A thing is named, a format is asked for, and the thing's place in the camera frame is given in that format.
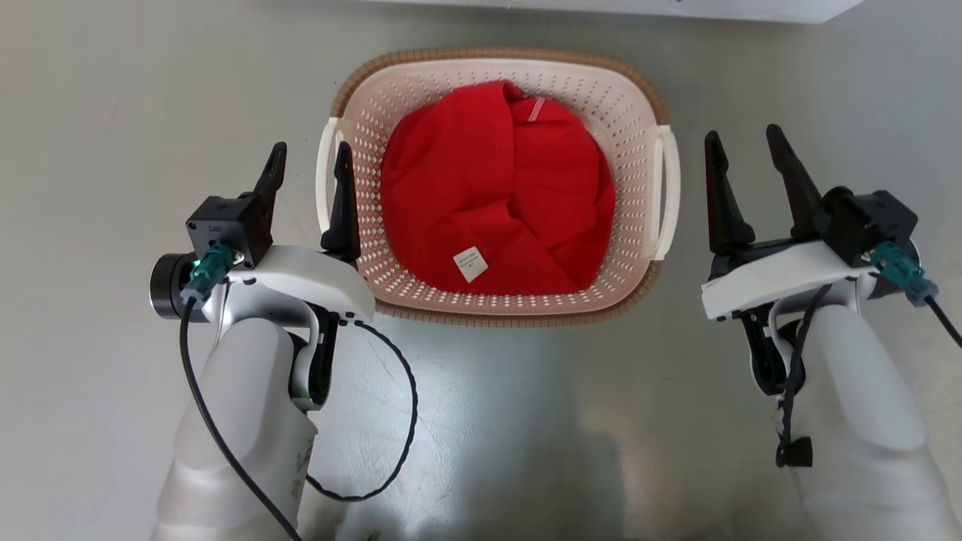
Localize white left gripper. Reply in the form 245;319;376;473
224;141;377;325

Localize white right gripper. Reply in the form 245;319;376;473
701;124;879;322

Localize beige perforated plastic laundry basket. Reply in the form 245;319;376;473
316;47;682;328

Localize red garment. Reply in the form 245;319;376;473
380;80;617;296

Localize white front-load washing machine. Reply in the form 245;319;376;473
361;0;865;25

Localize black cable with teal connector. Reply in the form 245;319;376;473
870;241;962;349
179;243;303;541

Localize thin black looped cable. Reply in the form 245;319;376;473
304;319;419;503

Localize black braided cable with tag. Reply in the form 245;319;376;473
774;284;833;468

